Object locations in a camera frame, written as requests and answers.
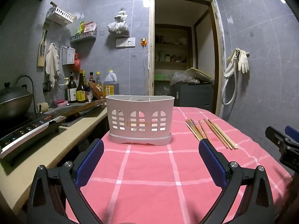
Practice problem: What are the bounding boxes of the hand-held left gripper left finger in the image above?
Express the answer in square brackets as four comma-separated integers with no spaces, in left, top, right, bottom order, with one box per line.
[27,138,104,224]

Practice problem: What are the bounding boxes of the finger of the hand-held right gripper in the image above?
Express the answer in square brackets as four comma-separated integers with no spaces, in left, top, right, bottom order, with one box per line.
[284,125,299,143]
[265,126,290,148]

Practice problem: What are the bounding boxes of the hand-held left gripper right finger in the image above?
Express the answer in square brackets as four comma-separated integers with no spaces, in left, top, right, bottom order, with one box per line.
[198,138,275,224]

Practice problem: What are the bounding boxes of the bunch of wooden chopsticks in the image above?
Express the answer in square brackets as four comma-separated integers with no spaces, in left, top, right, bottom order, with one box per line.
[185,118,239,150]

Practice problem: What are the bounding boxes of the white plastic utensil basket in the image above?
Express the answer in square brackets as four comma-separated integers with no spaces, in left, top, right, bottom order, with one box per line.
[106,94,175,146]

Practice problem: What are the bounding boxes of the beige kitchen counter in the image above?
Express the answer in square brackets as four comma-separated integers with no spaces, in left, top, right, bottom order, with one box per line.
[0,107,109,215]

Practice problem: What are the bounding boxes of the brown wooden cutting board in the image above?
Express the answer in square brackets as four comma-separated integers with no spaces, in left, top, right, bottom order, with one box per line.
[63,99,108,117]

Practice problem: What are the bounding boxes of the pink checked tablecloth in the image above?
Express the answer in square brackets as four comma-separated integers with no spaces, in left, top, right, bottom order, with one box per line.
[65,106,292,224]

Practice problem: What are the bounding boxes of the dark grey cabinet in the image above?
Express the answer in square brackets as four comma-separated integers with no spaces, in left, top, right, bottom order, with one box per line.
[172,83,214,113]

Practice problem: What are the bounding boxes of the black induction cooker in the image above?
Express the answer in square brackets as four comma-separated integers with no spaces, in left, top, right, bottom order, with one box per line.
[0,115,67,166]

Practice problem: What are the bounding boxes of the yellow sponge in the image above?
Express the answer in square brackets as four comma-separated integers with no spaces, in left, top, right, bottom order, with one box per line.
[37,102,49,114]

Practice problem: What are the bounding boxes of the dark bottle white label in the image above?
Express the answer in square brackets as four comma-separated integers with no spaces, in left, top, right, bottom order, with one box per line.
[67,72,78,103]

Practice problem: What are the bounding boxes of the large cooking oil jug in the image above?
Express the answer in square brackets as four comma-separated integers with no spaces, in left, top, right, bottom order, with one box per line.
[103,69,120,96]

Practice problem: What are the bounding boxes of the clear yellow-capped bottle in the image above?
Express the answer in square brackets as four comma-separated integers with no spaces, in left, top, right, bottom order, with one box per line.
[95,71,103,91]

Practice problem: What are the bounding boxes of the cream rubber gloves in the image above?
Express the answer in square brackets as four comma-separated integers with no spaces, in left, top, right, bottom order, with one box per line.
[227,48,250,73]

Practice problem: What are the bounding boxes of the flat cardboard piece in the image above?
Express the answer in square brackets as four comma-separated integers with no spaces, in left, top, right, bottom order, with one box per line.
[184,67,213,83]

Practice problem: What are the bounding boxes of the crumpled clear plastic sheet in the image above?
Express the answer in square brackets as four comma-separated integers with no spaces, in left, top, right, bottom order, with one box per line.
[170,72,199,86]

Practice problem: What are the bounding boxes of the dark metal wok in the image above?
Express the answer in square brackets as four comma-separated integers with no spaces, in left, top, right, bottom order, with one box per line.
[0,82,33,122]

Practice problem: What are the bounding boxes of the red plastic bag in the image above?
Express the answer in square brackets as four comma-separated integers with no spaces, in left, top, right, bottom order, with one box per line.
[72,52,81,72]

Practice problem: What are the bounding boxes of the curved metal faucet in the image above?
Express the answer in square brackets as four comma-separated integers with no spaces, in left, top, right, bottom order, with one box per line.
[14,74,38,119]

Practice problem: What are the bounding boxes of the metal box grater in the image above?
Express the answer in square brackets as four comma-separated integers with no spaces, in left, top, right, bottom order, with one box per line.
[62,46,76,65]

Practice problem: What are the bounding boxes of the white hanging rag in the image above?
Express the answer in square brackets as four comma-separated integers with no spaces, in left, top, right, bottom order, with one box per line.
[45,43,60,88]

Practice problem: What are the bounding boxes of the hanging light wooden board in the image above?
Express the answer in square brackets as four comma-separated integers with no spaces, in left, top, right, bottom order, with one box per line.
[37,23,49,68]

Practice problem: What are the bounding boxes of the wooden storage shelves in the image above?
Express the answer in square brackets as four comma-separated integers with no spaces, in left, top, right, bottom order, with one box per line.
[154,23,193,83]

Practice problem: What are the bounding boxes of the hanging clear plastic bag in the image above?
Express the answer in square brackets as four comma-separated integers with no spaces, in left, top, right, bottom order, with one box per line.
[107,9,130,37]

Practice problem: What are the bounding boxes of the white flexible hose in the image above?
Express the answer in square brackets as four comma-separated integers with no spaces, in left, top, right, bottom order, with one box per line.
[221,49,241,105]

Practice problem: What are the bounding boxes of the wire mesh strainer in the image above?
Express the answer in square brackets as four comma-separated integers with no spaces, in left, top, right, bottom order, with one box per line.
[55,73,68,90]

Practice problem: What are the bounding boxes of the white wall switch plate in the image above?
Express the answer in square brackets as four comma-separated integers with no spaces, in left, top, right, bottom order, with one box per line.
[116,37,136,48]

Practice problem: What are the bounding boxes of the grey wall shelf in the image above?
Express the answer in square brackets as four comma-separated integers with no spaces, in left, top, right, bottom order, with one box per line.
[70,31,97,44]

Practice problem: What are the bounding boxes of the wooden door frame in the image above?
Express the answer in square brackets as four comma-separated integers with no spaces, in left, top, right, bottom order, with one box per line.
[148,0,226,118]

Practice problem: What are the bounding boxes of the white slotted wall rack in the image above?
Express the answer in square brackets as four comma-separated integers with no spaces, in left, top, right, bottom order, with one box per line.
[46,7,75,25]

